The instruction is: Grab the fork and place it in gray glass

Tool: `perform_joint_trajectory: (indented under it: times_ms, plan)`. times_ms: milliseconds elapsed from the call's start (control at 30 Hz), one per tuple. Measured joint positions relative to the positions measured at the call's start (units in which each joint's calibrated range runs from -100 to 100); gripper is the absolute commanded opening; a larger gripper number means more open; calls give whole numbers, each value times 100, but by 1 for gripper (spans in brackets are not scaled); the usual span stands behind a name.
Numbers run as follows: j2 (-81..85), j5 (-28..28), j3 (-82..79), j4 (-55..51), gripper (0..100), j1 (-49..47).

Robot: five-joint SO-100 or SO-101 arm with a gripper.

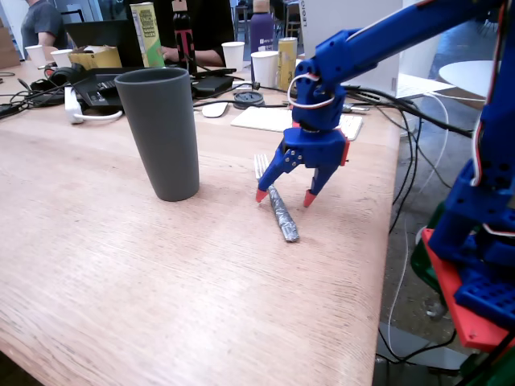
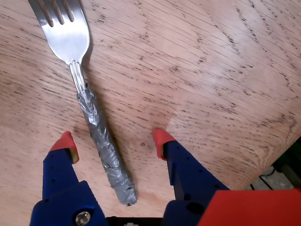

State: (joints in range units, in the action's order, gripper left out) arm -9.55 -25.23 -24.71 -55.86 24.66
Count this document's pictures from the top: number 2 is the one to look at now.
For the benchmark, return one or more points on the red camera mount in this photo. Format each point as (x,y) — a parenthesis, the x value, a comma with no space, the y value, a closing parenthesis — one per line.
(254,209)

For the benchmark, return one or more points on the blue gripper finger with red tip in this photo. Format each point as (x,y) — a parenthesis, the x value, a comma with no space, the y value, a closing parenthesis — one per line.
(61,186)
(190,174)

